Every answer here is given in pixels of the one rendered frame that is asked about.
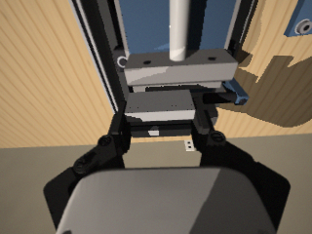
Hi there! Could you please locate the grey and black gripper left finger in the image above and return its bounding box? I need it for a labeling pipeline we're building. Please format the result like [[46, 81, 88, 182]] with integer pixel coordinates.
[[43, 101, 132, 231]]

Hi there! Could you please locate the dark grey slotted block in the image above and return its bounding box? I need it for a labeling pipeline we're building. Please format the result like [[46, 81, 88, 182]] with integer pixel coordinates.
[[125, 90, 195, 138]]

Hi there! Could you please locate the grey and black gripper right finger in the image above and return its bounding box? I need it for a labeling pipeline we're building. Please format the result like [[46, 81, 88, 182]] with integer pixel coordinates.
[[190, 97, 291, 233]]

